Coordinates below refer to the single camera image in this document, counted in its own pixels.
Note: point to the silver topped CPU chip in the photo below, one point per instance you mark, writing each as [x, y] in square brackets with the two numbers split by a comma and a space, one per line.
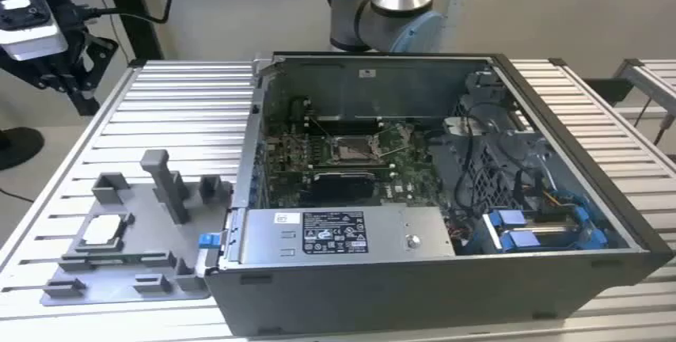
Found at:
[103, 231]

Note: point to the black RAM slot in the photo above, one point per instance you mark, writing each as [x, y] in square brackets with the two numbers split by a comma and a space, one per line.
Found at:
[351, 165]
[348, 121]

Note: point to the CPU socket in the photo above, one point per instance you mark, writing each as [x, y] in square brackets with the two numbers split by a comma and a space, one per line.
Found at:
[353, 150]

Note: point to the black round stand foot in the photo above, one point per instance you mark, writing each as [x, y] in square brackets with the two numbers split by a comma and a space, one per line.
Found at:
[19, 148]

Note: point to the grey plastic parts rack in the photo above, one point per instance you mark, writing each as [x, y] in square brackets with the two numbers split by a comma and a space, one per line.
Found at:
[143, 239]

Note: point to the blue plastic latch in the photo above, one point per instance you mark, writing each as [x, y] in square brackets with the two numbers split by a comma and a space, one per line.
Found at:
[208, 241]

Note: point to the thin metal locking lever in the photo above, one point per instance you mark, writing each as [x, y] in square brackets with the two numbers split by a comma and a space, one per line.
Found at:
[399, 146]
[321, 127]

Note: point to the silver power supply unit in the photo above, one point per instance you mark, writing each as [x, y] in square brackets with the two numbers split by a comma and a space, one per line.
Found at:
[264, 235]

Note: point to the black heat sink shroud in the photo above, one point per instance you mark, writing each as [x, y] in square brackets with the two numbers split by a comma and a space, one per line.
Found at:
[345, 187]

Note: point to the black power supply label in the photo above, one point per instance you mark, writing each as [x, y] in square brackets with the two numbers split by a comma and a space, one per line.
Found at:
[332, 233]

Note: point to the green motherboard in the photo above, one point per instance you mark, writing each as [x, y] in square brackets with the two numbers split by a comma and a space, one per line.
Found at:
[417, 183]

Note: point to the black open PC case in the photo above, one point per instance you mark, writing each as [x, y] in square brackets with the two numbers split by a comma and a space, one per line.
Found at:
[369, 298]

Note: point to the grey perforated drive cage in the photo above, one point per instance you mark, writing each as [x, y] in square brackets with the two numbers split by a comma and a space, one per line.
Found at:
[491, 183]

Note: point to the blue disk carrier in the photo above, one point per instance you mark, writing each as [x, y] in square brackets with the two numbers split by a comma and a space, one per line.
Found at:
[520, 239]

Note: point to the black box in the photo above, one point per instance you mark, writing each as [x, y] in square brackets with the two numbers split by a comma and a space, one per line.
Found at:
[607, 90]

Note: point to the aluminium slat side table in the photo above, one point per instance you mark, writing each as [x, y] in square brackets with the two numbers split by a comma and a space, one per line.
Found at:
[655, 77]

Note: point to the white camera box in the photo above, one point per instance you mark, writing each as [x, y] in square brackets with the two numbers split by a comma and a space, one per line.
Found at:
[32, 43]

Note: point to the black metal frame post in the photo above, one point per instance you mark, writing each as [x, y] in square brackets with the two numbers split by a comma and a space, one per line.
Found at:
[84, 104]
[143, 9]

